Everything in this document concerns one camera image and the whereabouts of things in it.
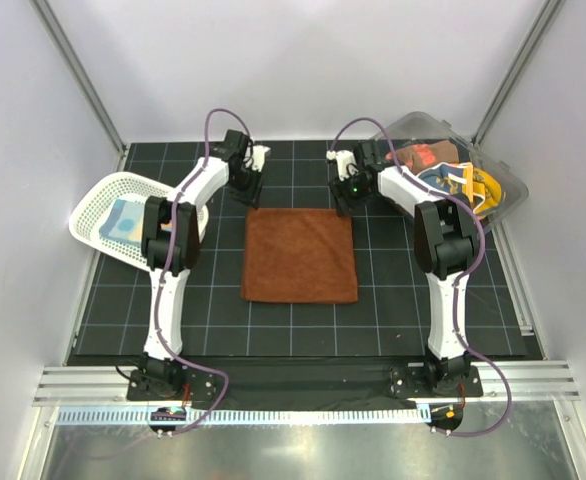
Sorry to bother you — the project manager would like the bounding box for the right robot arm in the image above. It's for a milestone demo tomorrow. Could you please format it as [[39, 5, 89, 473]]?
[[326, 141, 485, 396]]

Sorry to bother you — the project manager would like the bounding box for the clear plastic storage bin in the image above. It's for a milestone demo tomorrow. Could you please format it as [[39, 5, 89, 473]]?
[[386, 112, 529, 232]]

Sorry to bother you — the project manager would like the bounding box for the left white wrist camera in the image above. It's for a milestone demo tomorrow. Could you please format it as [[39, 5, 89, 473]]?
[[248, 145, 271, 172]]

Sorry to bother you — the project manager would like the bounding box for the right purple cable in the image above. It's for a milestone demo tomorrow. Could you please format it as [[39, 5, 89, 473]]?
[[331, 117, 514, 439]]

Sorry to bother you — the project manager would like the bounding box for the aluminium frame post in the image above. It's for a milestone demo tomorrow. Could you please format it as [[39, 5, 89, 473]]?
[[472, 0, 565, 146], [29, 0, 126, 156]]

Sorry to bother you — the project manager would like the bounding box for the yellow blue patterned towel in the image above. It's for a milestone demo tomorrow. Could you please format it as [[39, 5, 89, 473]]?
[[417, 162, 505, 220]]

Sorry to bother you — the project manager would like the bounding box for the pink brown towel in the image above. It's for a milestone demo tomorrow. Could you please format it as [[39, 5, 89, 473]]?
[[385, 140, 466, 175]]

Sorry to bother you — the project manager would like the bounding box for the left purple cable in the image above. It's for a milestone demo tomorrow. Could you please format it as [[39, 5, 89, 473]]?
[[150, 108, 249, 436]]

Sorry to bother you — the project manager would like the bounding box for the white slotted cable duct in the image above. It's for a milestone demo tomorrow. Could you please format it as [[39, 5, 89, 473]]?
[[56, 404, 431, 427]]

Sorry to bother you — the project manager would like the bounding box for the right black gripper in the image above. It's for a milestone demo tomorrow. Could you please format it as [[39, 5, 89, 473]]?
[[329, 169, 374, 217]]

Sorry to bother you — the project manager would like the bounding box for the white perforated plastic basket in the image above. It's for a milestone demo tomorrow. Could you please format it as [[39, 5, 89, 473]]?
[[68, 171, 210, 274]]

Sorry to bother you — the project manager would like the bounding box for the blue polka dot towel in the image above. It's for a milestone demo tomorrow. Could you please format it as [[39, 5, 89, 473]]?
[[98, 198, 145, 247]]

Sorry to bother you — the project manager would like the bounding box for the left aluminium frame post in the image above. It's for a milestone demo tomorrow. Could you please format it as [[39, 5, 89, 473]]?
[[29, 0, 126, 156]]

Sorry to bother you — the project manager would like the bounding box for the right aluminium frame post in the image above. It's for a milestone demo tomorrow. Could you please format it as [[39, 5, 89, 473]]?
[[472, 0, 565, 146]]

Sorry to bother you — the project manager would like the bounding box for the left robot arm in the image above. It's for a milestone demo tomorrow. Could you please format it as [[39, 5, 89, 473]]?
[[127, 130, 271, 400]]

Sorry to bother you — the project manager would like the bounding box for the purple cable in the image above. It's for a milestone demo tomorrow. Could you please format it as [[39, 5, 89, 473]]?
[[331, 117, 514, 439], [150, 108, 249, 436]]

